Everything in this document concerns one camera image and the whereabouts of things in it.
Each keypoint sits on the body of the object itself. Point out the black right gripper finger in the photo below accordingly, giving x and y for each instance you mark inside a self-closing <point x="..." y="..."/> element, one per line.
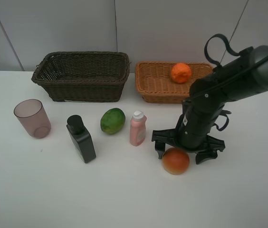
<point x="160" y="148"/>
<point x="205" y="156"/>

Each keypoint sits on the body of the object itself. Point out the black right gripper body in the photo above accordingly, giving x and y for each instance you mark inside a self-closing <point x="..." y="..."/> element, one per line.
<point x="191" y="131"/>

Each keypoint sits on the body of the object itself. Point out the red orange round fruit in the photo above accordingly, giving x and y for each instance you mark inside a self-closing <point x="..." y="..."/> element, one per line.
<point x="175" y="161"/>

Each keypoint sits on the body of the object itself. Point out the pink bottle white cap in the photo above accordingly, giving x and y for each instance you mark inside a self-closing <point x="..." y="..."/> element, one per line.
<point x="137" y="128"/>

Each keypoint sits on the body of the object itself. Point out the orange mandarin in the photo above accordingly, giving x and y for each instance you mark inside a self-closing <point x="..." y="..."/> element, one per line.
<point x="180" y="73"/>

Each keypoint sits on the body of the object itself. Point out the black bottle green label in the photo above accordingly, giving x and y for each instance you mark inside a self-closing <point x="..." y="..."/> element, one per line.
<point x="81" y="138"/>

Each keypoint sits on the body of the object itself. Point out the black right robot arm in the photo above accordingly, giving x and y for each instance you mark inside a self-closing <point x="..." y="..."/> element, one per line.
<point x="244" y="77"/>

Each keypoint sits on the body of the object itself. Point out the green mango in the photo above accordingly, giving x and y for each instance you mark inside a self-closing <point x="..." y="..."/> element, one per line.
<point x="112" y="121"/>

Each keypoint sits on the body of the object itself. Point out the light brown wicker basket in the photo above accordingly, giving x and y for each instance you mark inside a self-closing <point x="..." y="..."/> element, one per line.
<point x="153" y="81"/>

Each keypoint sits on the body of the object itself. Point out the dark brown wicker basket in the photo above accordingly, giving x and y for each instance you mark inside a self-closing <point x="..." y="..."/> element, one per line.
<point x="83" y="76"/>

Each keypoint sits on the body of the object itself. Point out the translucent pink plastic cup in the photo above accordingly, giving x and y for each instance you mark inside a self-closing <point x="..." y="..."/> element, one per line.
<point x="31" y="114"/>

